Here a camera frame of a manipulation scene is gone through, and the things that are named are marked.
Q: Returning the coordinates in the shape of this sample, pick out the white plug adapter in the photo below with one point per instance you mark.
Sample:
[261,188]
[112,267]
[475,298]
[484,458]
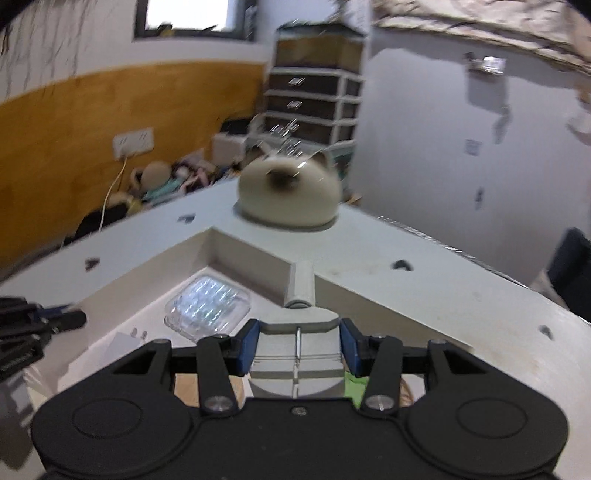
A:
[124,346]

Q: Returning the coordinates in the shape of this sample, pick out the printed wall cloth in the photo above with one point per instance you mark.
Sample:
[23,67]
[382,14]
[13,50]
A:
[485,23]

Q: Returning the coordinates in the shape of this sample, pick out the window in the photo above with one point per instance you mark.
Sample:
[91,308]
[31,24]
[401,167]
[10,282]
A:
[189,14]

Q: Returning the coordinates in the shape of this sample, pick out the glass fish tank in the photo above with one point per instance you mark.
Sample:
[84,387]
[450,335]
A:
[318,46]

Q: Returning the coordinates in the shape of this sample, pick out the black box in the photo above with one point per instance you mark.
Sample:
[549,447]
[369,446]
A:
[235,127]

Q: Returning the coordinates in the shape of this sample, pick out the green plastic piece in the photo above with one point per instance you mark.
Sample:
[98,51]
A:
[353,390]

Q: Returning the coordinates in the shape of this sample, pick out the small wall plate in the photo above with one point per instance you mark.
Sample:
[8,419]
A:
[472,146]

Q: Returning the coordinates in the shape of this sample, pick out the dark chair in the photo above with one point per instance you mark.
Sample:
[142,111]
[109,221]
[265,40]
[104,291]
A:
[570,272]

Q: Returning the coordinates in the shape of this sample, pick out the white plastic drawer unit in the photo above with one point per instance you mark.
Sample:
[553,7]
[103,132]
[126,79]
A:
[309,106]

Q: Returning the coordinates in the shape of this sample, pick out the white shallow tray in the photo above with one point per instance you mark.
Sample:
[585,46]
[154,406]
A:
[147,300]

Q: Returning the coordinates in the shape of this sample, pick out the clear plastic case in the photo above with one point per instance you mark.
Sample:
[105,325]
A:
[207,307]

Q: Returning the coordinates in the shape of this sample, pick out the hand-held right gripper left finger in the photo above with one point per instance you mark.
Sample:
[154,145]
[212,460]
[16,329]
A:
[249,346]

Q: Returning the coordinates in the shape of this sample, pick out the black cloth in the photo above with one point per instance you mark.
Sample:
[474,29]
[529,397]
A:
[97,221]

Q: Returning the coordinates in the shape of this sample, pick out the grey plastic tool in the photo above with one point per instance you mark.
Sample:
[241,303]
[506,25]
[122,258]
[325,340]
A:
[277,341]

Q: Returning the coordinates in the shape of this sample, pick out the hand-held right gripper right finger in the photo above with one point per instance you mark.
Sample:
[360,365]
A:
[349,346]

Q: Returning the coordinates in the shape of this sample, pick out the clear wall shelf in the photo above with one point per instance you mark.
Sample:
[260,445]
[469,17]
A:
[485,63]

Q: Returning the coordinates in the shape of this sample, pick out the pile of assorted clutter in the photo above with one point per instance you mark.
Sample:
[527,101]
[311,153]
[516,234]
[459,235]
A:
[184,180]

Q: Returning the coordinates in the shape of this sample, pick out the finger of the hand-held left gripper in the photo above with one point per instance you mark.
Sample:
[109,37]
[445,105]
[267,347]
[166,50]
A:
[60,319]
[18,308]

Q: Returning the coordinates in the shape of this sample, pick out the cat-shaped ceramic ornament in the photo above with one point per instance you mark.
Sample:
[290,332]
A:
[286,194]

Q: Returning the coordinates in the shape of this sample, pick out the beige plush toy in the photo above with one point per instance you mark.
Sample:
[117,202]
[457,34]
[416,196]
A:
[154,175]

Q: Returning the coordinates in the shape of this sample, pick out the white wall socket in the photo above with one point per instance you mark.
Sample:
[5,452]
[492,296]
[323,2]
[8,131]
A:
[123,144]
[144,139]

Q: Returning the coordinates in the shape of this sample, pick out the printed storage box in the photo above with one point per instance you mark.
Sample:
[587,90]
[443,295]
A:
[341,161]

